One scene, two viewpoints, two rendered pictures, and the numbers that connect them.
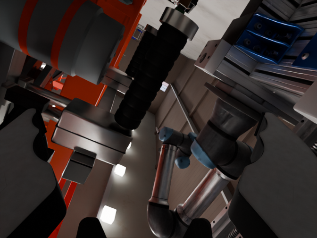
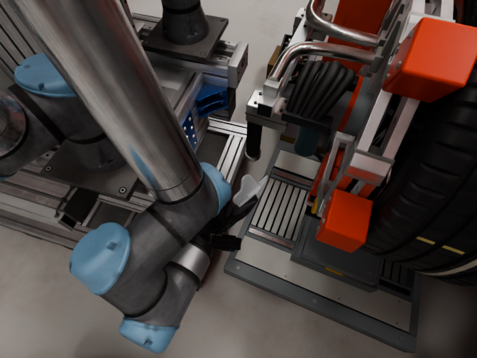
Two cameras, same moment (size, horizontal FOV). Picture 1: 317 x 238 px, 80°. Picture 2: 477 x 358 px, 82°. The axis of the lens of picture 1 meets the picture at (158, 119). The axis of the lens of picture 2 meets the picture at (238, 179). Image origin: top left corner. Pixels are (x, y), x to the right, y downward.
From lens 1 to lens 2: 0.59 m
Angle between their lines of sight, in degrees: 77
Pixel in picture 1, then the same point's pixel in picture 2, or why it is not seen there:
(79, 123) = (275, 126)
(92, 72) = not seen: hidden behind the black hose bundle
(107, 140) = (257, 119)
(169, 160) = not seen: outside the picture
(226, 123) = (186, 25)
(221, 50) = (233, 82)
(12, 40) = (357, 107)
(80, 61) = not seen: hidden behind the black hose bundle
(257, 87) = (189, 66)
